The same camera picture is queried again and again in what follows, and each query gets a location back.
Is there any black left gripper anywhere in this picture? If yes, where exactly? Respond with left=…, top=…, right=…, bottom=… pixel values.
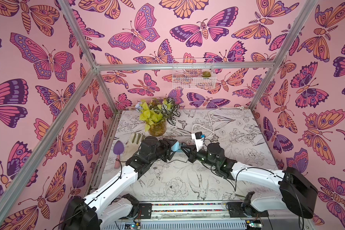
left=147, top=138, right=177, bottom=164

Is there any blue bluetooth headset case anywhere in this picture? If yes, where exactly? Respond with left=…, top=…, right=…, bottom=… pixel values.
left=171, top=141, right=180, bottom=152

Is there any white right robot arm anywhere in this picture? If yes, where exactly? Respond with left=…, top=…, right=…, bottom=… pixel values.
left=180, top=143, right=318, bottom=219

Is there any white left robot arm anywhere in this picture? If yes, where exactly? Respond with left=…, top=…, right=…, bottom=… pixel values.
left=55, top=136, right=180, bottom=230

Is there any glass vase with plants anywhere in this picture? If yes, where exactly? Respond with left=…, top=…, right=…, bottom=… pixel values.
left=135, top=97, right=181, bottom=137

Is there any small potted succulent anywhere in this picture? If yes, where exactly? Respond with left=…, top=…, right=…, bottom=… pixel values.
left=201, top=71, right=211, bottom=78

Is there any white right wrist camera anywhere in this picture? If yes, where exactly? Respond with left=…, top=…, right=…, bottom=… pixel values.
left=191, top=132, right=205, bottom=151

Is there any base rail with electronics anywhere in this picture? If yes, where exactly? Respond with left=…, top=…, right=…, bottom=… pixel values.
left=103, top=199, right=305, bottom=230

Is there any white power cable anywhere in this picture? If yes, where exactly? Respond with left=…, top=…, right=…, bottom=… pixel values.
left=186, top=106, right=245, bottom=144

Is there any white wire basket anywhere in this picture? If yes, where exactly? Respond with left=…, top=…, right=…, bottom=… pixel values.
left=171, top=62, right=217, bottom=91

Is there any aluminium frame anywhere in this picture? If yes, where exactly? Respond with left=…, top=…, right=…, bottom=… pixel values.
left=0, top=0, right=318, bottom=219

